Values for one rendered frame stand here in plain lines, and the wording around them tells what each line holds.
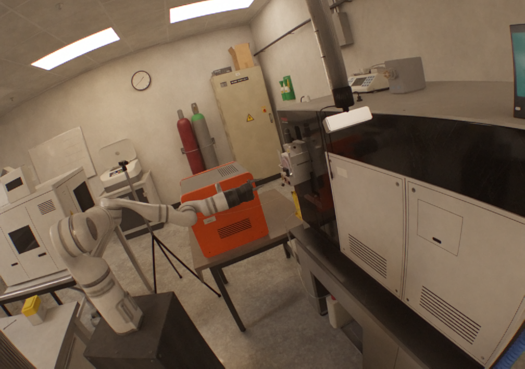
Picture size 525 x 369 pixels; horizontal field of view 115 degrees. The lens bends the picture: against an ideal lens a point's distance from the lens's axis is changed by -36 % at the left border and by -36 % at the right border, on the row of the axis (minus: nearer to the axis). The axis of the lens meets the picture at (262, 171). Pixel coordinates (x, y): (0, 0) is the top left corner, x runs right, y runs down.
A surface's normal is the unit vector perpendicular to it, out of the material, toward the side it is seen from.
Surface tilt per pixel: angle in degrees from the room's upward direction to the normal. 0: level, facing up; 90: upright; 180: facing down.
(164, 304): 0
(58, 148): 90
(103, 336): 0
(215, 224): 90
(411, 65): 90
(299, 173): 90
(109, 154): 105
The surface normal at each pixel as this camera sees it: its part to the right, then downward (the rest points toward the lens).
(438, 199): -0.91, 0.33
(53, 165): 0.32, 0.22
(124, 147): 0.37, 0.45
